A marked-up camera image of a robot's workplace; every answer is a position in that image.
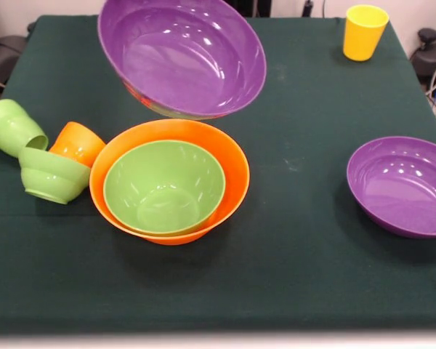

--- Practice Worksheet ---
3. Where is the large orange bowl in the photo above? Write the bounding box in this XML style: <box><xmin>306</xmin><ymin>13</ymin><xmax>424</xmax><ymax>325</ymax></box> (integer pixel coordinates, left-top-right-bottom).
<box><xmin>89</xmin><ymin>118</ymin><xmax>251</xmax><ymax>246</ymax></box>

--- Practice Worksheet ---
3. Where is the large green bowl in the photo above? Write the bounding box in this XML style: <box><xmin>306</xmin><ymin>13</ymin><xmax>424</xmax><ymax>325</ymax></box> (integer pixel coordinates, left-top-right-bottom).
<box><xmin>102</xmin><ymin>140</ymin><xmax>227</xmax><ymax>236</ymax></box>

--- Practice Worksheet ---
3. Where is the purple bowl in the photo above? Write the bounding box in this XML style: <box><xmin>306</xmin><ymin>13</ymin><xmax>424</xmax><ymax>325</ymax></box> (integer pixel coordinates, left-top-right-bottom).
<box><xmin>97</xmin><ymin>0</ymin><xmax>267</xmax><ymax>121</ymax></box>
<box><xmin>346</xmin><ymin>136</ymin><xmax>436</xmax><ymax>240</ymax></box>

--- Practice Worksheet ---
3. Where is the orange cup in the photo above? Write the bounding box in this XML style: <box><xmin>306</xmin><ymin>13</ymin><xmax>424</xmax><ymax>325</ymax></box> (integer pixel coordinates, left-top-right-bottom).
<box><xmin>48</xmin><ymin>121</ymin><xmax>107</xmax><ymax>169</ymax></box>

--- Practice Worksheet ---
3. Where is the small green bowl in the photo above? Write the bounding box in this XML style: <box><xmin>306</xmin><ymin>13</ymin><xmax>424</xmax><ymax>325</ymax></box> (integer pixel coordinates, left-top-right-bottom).
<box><xmin>17</xmin><ymin>146</ymin><xmax>92</xmax><ymax>205</ymax></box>

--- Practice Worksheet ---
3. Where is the green cup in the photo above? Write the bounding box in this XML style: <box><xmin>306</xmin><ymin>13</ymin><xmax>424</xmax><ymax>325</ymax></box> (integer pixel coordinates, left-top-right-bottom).
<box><xmin>0</xmin><ymin>98</ymin><xmax>49</xmax><ymax>159</ymax></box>

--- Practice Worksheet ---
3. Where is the dark green tablecloth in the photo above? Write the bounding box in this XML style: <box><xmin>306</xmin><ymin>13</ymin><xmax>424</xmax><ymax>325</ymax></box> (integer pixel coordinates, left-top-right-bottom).
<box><xmin>0</xmin><ymin>14</ymin><xmax>436</xmax><ymax>334</ymax></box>

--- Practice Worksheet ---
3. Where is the yellow cup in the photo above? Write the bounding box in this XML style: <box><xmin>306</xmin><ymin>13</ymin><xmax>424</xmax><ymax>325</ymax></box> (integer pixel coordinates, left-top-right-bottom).
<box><xmin>342</xmin><ymin>4</ymin><xmax>391</xmax><ymax>62</ymax></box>

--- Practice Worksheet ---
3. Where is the grey black machine base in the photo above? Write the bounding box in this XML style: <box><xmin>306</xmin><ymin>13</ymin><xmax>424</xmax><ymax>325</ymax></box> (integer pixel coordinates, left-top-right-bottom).
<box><xmin>410</xmin><ymin>28</ymin><xmax>436</xmax><ymax>79</ymax></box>
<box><xmin>0</xmin><ymin>34</ymin><xmax>28</xmax><ymax>88</ymax></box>

